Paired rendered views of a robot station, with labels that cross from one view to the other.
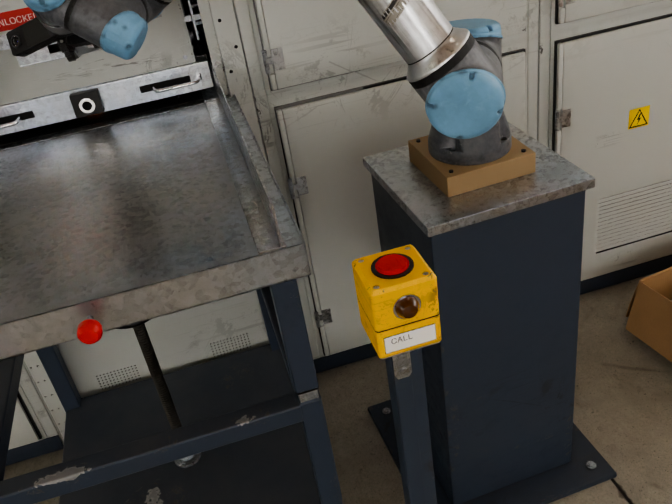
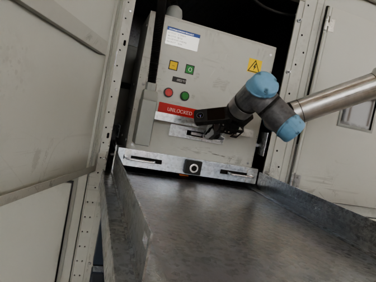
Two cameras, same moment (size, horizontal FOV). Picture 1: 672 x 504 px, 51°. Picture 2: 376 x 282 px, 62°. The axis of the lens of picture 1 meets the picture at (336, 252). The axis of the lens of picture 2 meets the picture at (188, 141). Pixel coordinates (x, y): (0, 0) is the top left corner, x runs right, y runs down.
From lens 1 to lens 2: 0.80 m
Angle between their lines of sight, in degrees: 29
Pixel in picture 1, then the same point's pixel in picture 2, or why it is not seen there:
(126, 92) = (213, 169)
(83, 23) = (278, 111)
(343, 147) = not seen: hidden behind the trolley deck
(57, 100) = (177, 160)
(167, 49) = (241, 155)
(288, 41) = (305, 173)
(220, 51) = (270, 166)
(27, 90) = (164, 149)
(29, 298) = (264, 273)
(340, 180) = not seen: hidden behind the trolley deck
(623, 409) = not seen: outside the picture
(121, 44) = (295, 130)
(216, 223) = (361, 259)
